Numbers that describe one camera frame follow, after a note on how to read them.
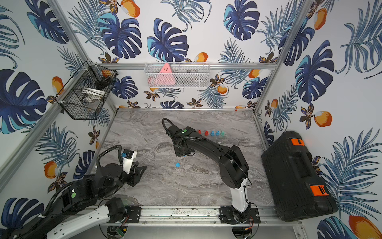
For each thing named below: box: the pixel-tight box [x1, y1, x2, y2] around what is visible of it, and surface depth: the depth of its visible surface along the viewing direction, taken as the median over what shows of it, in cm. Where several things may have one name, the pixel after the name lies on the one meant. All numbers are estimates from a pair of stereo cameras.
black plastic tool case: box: [261, 130, 339, 222], surface depth 67 cm
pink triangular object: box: [154, 62, 176, 86], surface depth 92 cm
